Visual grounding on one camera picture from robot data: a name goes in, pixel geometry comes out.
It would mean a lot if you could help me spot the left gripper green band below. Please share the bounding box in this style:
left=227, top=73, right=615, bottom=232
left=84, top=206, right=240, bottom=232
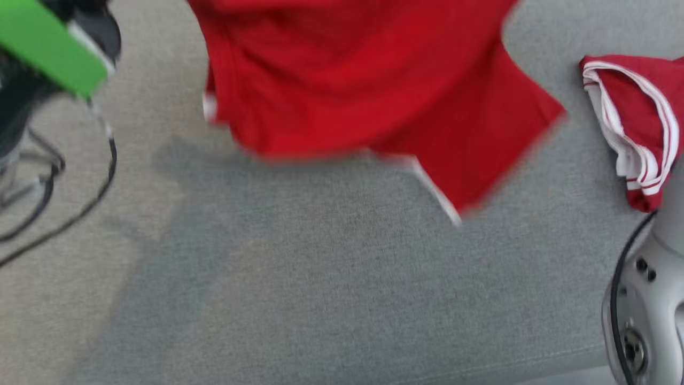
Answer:
left=0, top=0, right=122, bottom=100

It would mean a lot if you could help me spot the plain red garment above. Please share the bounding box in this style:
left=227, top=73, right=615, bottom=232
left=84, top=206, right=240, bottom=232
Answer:
left=186, top=0, right=567, bottom=226

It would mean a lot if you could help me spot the red garment with white stripes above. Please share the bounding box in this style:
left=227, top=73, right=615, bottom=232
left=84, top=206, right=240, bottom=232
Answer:
left=579, top=53, right=684, bottom=213

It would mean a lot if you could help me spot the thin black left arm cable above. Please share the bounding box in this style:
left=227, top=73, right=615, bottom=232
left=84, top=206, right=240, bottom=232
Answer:
left=0, top=99, right=118, bottom=268

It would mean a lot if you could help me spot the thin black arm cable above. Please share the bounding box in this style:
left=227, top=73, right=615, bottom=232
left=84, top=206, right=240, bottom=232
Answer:
left=609, top=211, right=658, bottom=385
left=0, top=99, right=118, bottom=268

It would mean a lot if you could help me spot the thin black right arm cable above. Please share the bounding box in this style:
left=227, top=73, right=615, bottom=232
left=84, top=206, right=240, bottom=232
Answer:
left=609, top=211, right=658, bottom=385

